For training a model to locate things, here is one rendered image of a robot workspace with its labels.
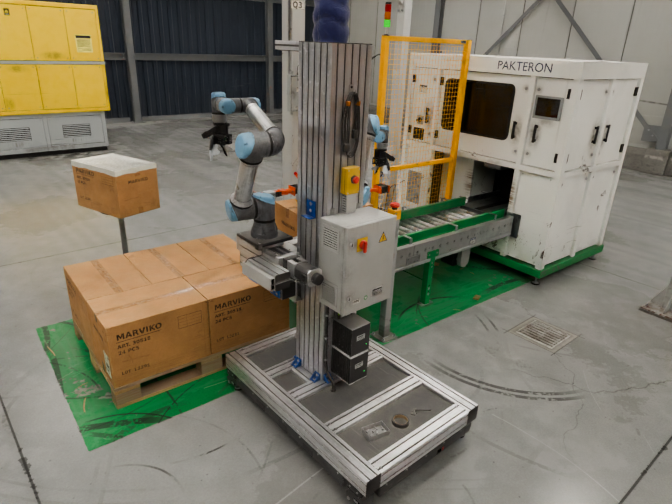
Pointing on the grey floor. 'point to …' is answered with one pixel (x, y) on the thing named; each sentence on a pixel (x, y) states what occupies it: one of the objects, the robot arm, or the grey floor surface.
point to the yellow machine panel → (51, 79)
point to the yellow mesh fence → (421, 80)
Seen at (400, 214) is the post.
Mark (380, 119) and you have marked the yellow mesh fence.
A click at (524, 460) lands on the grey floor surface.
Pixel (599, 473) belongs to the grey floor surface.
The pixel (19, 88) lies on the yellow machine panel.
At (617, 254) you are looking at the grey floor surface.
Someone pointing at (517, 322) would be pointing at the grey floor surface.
